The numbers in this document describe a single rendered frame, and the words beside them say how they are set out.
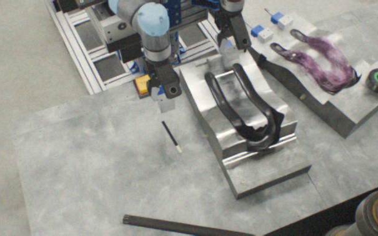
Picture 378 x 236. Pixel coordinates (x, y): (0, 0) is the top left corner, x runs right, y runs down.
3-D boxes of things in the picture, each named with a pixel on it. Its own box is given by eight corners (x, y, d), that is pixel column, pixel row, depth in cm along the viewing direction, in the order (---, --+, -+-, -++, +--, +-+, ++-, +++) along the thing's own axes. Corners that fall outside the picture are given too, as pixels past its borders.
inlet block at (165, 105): (148, 83, 137) (147, 73, 132) (162, 78, 138) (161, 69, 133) (161, 113, 131) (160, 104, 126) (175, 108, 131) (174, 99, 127)
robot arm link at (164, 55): (174, 47, 107) (145, 57, 106) (175, 59, 111) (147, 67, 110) (164, 28, 111) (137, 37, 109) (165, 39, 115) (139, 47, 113)
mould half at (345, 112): (245, 52, 157) (248, 32, 147) (292, 20, 165) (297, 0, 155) (345, 139, 137) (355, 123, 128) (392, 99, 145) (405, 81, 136)
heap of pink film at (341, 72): (275, 56, 148) (279, 42, 141) (308, 33, 153) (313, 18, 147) (328, 101, 138) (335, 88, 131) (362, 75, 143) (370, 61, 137)
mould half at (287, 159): (179, 81, 150) (178, 59, 138) (242, 60, 154) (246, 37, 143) (236, 200, 127) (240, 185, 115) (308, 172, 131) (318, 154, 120)
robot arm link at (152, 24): (152, -6, 102) (175, 12, 98) (155, 25, 111) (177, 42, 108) (128, 10, 99) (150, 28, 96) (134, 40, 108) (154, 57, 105)
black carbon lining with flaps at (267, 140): (200, 77, 142) (201, 60, 134) (242, 64, 145) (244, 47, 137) (243, 160, 126) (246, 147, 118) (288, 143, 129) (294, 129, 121)
